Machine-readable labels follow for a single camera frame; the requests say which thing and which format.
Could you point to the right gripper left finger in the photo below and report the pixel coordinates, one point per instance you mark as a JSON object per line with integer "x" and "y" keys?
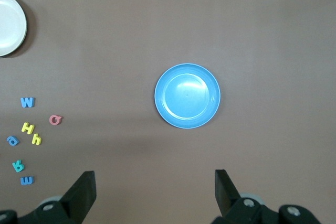
{"x": 78, "y": 197}

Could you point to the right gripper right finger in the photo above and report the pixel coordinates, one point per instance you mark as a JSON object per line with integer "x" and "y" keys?
{"x": 225, "y": 197}

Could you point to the teal uppercase letter R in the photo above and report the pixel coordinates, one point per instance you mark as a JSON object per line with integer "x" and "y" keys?
{"x": 19, "y": 166}

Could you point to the yellow uppercase letter H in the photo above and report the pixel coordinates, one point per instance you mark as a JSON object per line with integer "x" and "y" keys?
{"x": 27, "y": 128}

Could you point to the blue lowercase letter m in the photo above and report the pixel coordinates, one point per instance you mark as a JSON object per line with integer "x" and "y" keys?
{"x": 27, "y": 183}

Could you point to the yellow lowercase letter h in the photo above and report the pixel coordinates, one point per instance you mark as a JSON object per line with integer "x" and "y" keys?
{"x": 34, "y": 138}

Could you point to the blue lowercase letter a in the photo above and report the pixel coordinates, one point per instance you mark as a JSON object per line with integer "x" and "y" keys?
{"x": 15, "y": 140}

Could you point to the blue uppercase letter W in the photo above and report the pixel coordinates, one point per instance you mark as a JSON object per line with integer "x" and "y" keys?
{"x": 27, "y": 103}

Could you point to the blue plate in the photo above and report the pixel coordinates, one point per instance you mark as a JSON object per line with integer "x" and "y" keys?
{"x": 187, "y": 95}

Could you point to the cream plate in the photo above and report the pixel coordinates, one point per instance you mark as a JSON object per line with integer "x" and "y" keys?
{"x": 10, "y": 24}

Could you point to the red foam letter Q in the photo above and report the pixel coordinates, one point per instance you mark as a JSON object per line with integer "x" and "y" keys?
{"x": 51, "y": 121}

